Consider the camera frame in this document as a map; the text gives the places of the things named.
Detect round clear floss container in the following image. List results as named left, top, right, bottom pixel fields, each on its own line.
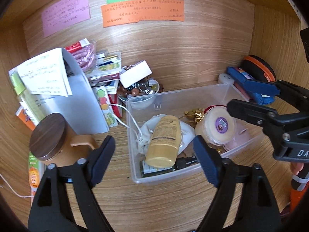
left=195, top=106, right=236, bottom=146

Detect red cloth pouch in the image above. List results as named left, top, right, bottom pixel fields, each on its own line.
left=204, top=105, right=226, bottom=114

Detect gold foil ornament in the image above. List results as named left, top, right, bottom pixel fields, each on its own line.
left=184, top=108, right=205, bottom=126

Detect green glass pump bottle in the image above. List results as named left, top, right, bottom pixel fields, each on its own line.
left=140, top=156, right=198, bottom=177

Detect clear plastic storage bin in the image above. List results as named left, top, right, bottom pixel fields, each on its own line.
left=125, top=83, right=265, bottom=185

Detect yellow lotion bottle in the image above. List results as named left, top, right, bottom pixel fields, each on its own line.
left=146, top=115, right=180, bottom=168

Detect white drawstring cloth bag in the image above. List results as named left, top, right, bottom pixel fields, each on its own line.
left=138, top=114, right=195, bottom=156

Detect orange sleeve forearm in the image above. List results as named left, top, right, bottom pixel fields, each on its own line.
left=290, top=173, right=308, bottom=213

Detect right hand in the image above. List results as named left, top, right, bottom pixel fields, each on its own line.
left=291, top=162, right=304, bottom=175

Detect small white round jar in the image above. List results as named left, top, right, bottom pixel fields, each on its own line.
left=217, top=73, right=235, bottom=85

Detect black orange round case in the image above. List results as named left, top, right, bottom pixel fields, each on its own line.
left=240, top=55, right=277, bottom=82

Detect orange white glue bottle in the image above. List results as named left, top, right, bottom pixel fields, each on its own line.
left=28, top=152, right=46, bottom=205

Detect brown ceramic mug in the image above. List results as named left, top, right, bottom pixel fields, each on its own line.
left=40, top=124, right=99, bottom=167

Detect dark wooden mug lid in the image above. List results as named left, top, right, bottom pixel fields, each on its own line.
left=29, top=113, right=67, bottom=161

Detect white porcelain bead bowl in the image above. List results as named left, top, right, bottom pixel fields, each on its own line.
left=117, top=77, right=162, bottom=109

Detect fruit sticker strip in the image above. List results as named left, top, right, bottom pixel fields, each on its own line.
left=93, top=86, right=118, bottom=128

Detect small white cardboard box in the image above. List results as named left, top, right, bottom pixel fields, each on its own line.
left=119, top=60, right=152, bottom=89

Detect orange sticky note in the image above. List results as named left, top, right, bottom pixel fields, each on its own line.
left=101, top=0, right=185, bottom=27

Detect green spray bottle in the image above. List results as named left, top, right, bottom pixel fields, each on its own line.
left=10, top=71, right=46, bottom=126

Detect orange booklet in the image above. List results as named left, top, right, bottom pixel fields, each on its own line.
left=15, top=106, right=35, bottom=131

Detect stack of booklets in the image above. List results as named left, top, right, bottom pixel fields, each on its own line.
left=86, top=50, right=122, bottom=94

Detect pink sticky note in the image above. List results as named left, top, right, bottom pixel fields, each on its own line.
left=41, top=0, right=90, bottom=37

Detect white charging cable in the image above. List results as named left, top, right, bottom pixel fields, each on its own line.
left=0, top=103, right=144, bottom=199

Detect pink coiled cord pack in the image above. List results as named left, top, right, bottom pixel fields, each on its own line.
left=65, top=38, right=97, bottom=72

